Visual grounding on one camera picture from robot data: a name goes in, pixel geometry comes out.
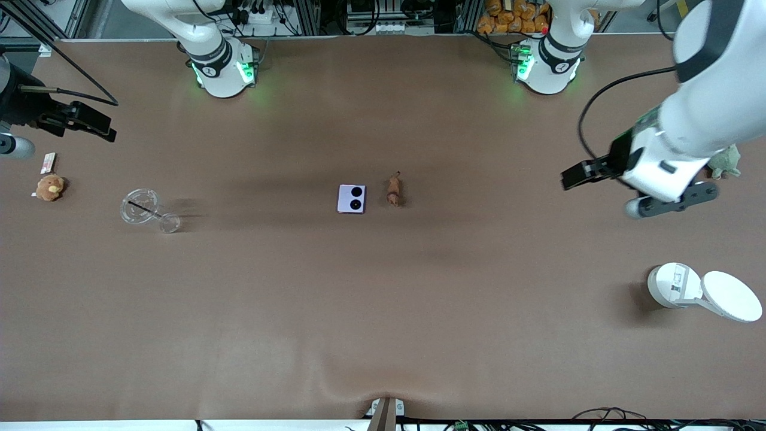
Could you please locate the black cable bundle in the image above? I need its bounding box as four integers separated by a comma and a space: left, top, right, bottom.
569, 406, 766, 431

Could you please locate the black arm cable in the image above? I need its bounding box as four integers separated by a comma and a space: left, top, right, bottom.
577, 66, 680, 160
0, 6, 119, 108

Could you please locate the clear plastic cup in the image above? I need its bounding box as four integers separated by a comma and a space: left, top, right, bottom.
120, 188, 181, 234

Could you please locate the white power strip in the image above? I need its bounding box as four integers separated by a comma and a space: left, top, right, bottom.
230, 0, 277, 26

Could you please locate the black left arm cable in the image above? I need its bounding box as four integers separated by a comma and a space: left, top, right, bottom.
577, 66, 680, 160

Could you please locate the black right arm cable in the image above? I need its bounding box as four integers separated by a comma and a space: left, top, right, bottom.
0, 6, 119, 108

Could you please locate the green plush toy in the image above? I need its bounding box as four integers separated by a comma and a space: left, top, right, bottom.
708, 144, 742, 180

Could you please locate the white foldable phone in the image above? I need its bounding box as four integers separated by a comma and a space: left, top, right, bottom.
337, 184, 367, 214

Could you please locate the brown plush toy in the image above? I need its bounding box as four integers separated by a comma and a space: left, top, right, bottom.
35, 174, 68, 202

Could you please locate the white round bin with lid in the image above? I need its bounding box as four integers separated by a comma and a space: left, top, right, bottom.
647, 262, 764, 324

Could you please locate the bag of orange items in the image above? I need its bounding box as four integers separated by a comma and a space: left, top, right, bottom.
476, 0, 552, 35

